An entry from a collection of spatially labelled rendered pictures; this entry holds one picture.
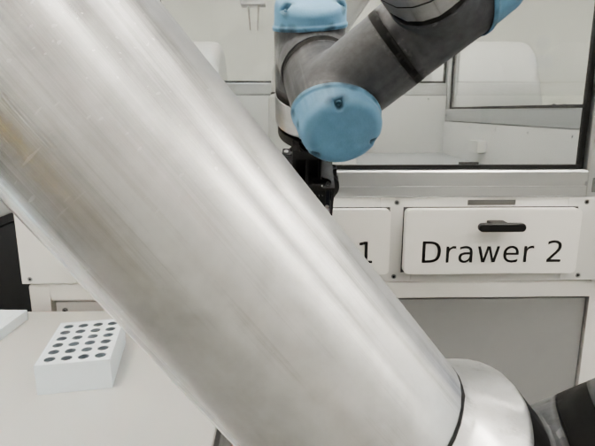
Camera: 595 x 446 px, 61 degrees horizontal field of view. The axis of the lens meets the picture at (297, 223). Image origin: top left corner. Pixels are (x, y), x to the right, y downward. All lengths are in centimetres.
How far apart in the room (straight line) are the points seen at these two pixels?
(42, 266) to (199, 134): 81
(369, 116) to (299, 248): 29
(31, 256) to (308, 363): 82
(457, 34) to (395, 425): 34
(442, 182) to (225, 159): 73
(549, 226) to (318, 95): 58
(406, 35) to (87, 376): 51
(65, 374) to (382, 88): 48
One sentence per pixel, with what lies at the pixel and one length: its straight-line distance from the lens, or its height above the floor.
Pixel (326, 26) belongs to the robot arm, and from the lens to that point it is 53.
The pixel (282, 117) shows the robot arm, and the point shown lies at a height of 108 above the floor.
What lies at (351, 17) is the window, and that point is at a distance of 86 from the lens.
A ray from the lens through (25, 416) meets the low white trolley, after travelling 66.
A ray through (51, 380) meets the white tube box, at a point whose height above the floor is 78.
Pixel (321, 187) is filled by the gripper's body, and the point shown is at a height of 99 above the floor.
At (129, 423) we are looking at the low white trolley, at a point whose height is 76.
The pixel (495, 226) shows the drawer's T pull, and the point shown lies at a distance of 85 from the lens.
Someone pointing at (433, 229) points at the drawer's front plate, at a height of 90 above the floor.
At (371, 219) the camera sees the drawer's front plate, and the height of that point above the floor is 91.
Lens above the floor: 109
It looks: 12 degrees down
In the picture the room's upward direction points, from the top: straight up
